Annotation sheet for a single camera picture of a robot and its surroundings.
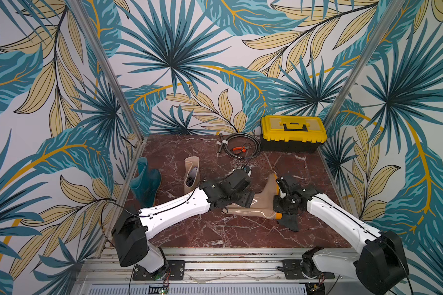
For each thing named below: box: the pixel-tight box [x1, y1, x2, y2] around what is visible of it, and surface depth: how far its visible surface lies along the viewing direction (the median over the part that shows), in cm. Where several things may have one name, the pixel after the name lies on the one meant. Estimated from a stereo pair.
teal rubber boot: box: [129, 156, 162, 208], surface depth 77 cm
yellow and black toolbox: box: [260, 114, 328, 154], surface depth 105 cm
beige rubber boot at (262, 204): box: [222, 173, 283, 221], surface depth 84 cm
